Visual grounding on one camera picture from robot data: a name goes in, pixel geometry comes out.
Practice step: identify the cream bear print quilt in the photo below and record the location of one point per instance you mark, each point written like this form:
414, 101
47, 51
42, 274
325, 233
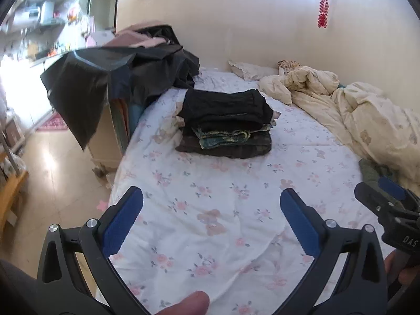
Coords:
361, 115

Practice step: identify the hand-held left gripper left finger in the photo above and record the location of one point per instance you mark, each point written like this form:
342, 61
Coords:
123, 223

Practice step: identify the dark olive folded garment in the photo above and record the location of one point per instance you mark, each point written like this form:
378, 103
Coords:
229, 151

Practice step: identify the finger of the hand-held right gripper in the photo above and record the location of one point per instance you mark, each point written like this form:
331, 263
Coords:
392, 187
374, 200

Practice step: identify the red hanging ornament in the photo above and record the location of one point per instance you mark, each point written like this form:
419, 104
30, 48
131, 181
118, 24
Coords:
324, 10

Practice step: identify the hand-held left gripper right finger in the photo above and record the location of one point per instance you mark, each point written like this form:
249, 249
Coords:
300, 223

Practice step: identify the white floral bed sheet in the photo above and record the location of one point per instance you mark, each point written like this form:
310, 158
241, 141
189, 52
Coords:
213, 203

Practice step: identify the red patterned floor rug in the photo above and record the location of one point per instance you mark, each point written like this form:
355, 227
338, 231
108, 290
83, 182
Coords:
52, 123

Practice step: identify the person's dark clothing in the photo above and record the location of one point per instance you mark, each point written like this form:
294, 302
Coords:
16, 292

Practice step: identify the person's right hand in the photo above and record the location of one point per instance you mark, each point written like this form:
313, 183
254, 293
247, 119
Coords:
411, 273

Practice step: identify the grey refrigerator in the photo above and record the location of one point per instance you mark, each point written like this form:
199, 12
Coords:
98, 6

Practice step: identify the beige bedside cabinet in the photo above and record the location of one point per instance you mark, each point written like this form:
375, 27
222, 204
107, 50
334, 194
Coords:
101, 137

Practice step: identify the white water heater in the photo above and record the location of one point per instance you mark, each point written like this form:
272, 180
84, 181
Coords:
36, 13

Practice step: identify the person's left hand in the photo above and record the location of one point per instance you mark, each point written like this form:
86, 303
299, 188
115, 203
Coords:
187, 305

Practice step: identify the cream lace-edged pillow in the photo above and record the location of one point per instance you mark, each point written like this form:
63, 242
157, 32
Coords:
249, 70

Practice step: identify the teal patterned folded garment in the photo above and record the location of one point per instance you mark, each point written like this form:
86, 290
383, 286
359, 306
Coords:
216, 139

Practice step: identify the green crumpled garment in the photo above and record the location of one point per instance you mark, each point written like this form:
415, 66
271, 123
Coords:
369, 172

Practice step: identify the pink floor sticker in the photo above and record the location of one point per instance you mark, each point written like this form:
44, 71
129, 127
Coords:
101, 205

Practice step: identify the pink cloth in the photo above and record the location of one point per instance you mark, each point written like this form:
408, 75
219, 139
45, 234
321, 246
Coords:
131, 39

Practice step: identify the black draped cloth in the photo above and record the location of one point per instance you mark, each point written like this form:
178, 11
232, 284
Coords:
98, 78

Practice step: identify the leopard print cloth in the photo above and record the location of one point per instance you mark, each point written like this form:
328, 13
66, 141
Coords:
287, 65

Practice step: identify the wooden stool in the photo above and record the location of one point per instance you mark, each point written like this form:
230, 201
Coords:
13, 183

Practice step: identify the black shorts pants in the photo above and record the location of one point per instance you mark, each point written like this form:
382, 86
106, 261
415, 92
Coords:
223, 108

